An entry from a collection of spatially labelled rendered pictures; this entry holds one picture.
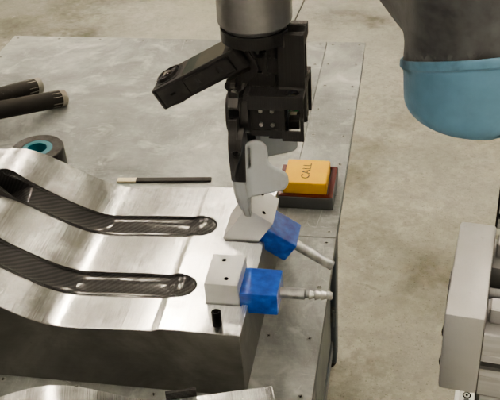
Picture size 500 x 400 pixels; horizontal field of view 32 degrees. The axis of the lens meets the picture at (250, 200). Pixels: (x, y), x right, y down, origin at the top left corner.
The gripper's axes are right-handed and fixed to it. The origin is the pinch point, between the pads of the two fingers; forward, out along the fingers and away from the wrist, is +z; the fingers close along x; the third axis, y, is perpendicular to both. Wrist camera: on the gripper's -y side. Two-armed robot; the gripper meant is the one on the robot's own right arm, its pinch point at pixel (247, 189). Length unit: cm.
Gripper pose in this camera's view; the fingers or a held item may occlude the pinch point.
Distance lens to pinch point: 98.1
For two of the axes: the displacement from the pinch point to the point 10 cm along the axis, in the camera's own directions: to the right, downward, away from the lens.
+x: 1.7, -5.7, 8.0
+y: 9.8, 0.5, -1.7
